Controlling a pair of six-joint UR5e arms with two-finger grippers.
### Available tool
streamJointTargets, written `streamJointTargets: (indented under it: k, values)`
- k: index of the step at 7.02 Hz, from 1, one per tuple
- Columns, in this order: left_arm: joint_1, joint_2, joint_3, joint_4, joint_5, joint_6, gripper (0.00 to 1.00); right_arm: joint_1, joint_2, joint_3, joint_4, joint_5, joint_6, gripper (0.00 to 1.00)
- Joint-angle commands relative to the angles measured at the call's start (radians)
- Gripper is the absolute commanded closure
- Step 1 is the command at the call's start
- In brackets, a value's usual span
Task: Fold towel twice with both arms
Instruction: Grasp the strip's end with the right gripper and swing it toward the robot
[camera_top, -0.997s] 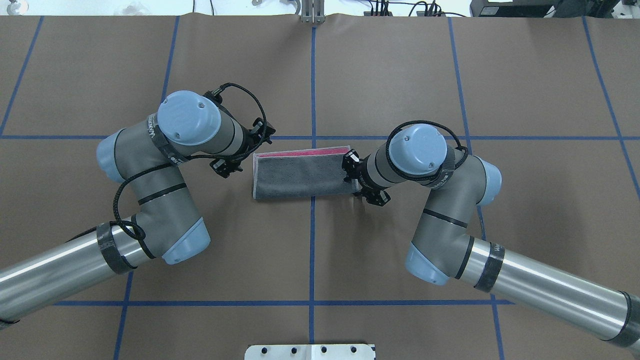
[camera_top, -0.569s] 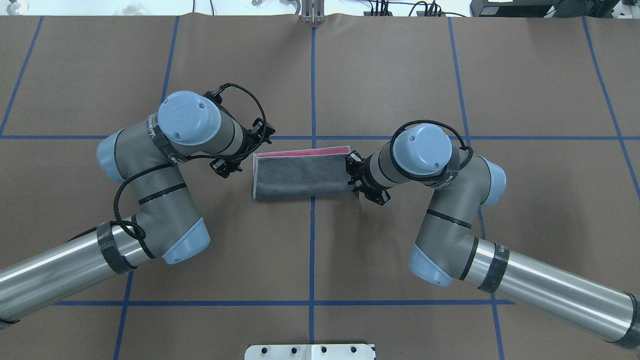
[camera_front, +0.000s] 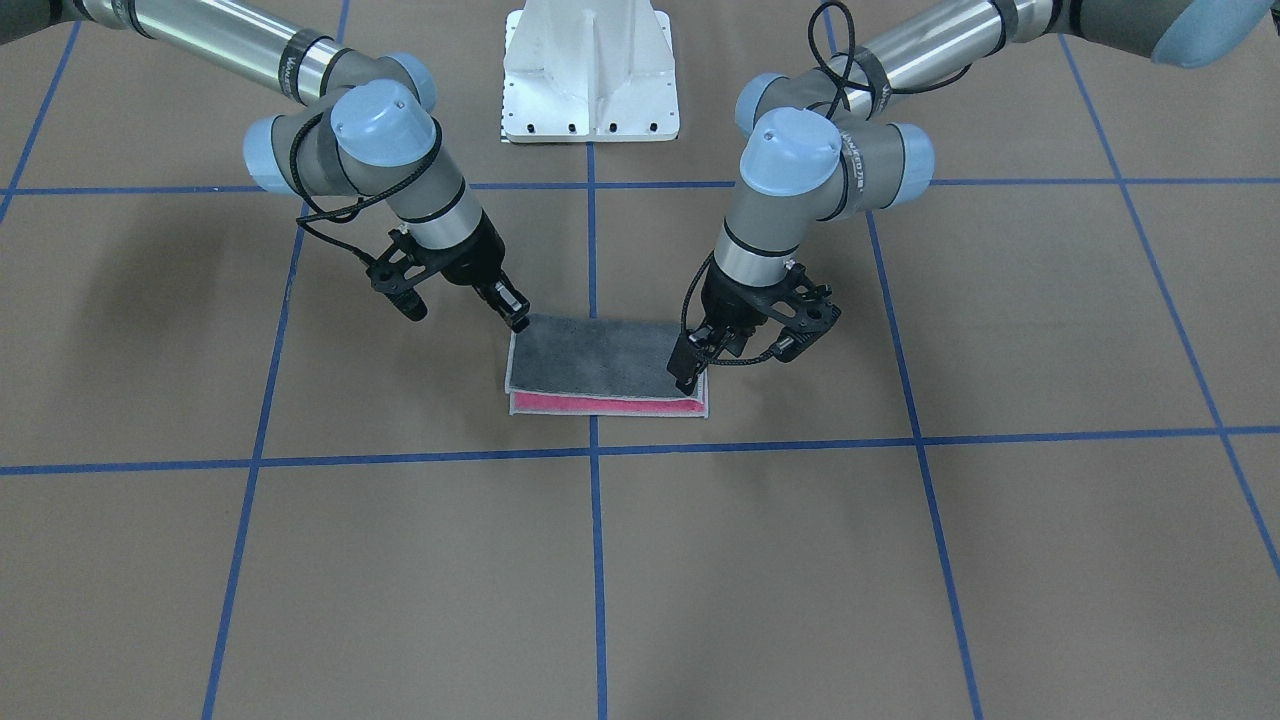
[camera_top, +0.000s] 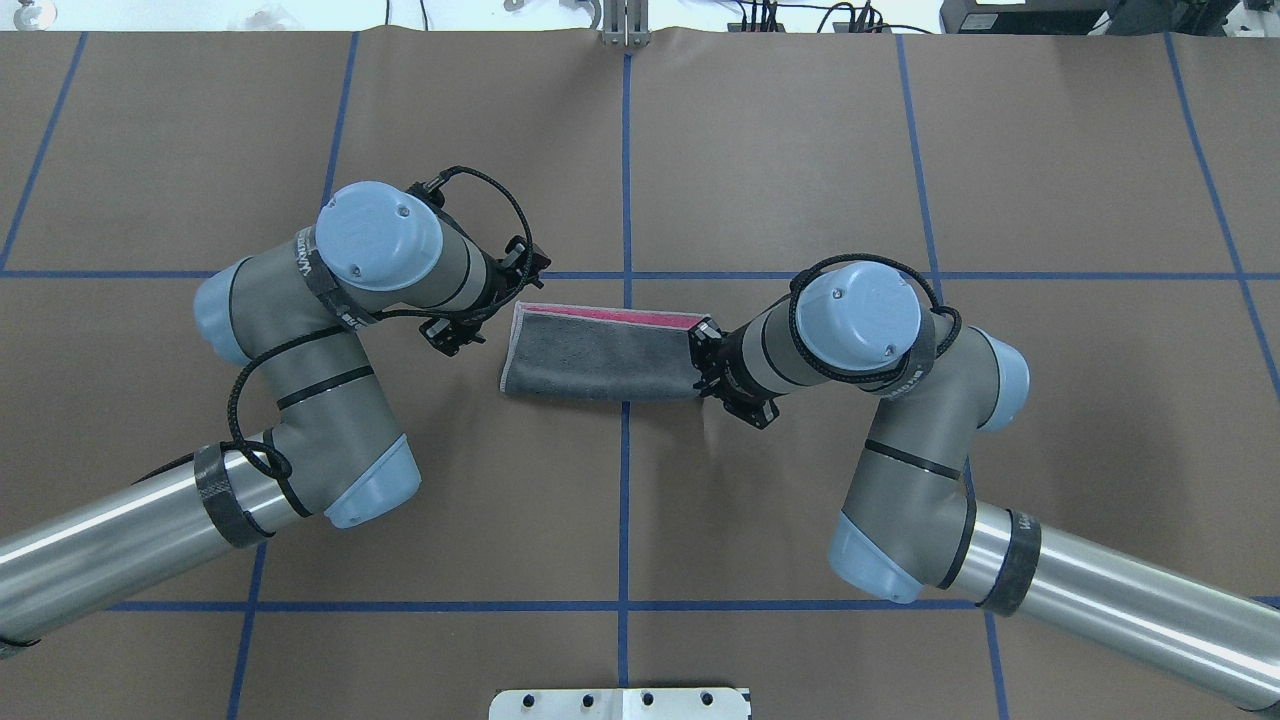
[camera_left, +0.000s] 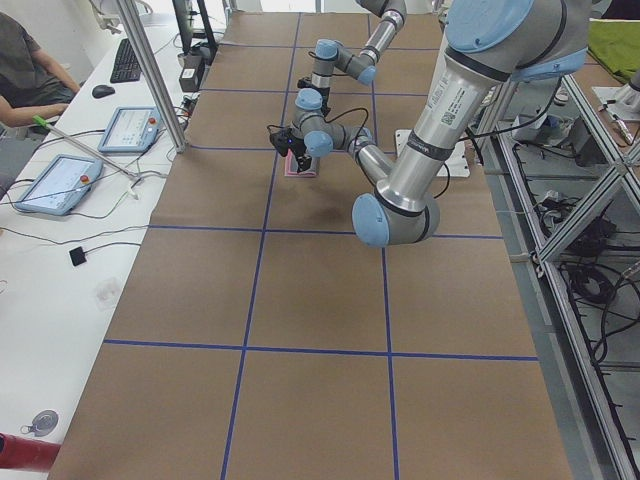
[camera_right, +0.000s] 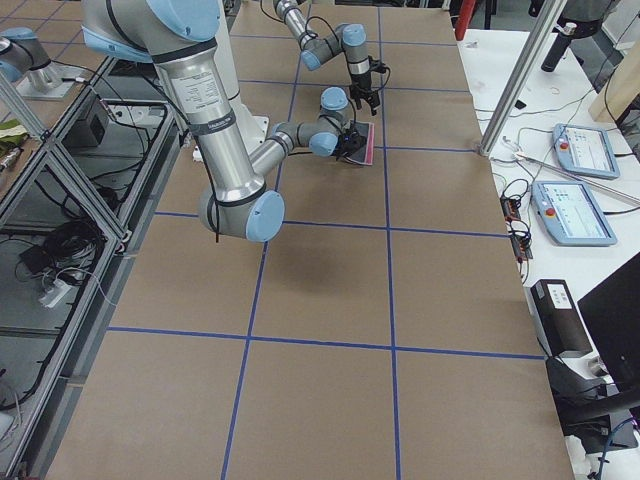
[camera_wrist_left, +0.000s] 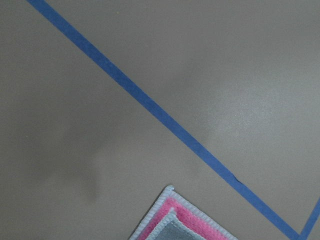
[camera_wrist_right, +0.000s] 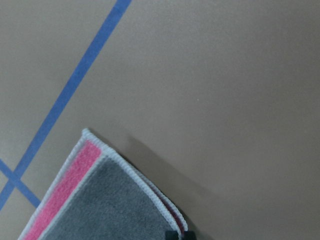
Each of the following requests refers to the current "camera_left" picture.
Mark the seated person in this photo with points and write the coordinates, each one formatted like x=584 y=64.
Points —
x=32 y=82

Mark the round metal disc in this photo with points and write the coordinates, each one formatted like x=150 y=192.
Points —
x=42 y=424

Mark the red cylinder object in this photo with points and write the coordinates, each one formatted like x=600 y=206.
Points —
x=27 y=454

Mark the small black square pad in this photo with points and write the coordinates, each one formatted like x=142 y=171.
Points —
x=77 y=256

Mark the aluminium frame rail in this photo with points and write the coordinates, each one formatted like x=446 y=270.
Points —
x=567 y=167

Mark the black box device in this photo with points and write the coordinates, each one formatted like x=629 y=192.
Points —
x=195 y=65

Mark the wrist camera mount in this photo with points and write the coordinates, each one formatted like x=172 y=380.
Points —
x=306 y=82
x=281 y=138

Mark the near teach pendant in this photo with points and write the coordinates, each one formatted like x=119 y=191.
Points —
x=61 y=186

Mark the teach pendant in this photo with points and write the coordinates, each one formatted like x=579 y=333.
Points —
x=61 y=186
x=131 y=130

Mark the far teach pendant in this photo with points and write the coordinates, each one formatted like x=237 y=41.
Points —
x=131 y=130

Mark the black computer mouse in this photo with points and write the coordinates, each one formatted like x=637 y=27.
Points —
x=101 y=91

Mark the pink and grey towel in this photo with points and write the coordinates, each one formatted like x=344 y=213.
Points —
x=290 y=167

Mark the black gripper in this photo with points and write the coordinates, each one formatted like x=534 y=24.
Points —
x=300 y=151
x=322 y=97

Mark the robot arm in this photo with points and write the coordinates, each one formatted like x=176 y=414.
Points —
x=488 y=43
x=330 y=55

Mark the black keyboard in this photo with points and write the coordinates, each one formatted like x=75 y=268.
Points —
x=126 y=67

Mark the green cloth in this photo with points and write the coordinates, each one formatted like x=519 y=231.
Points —
x=614 y=44

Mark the aluminium frame post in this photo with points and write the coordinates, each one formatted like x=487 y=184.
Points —
x=136 y=33

